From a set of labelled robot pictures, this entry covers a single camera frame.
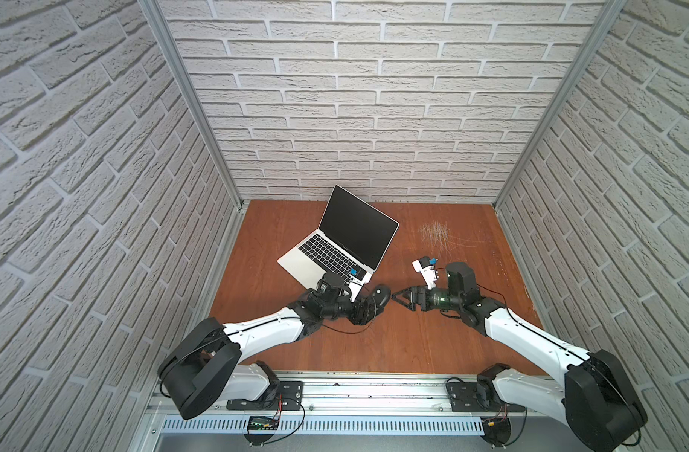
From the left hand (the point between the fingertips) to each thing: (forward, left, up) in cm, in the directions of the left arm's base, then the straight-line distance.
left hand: (375, 298), depth 80 cm
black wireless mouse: (0, -2, +2) cm, 3 cm away
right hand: (-2, -5, +1) cm, 5 cm away
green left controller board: (-28, +31, -15) cm, 44 cm away
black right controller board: (-31, -31, -13) cm, 45 cm away
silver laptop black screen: (+29, +7, -10) cm, 31 cm away
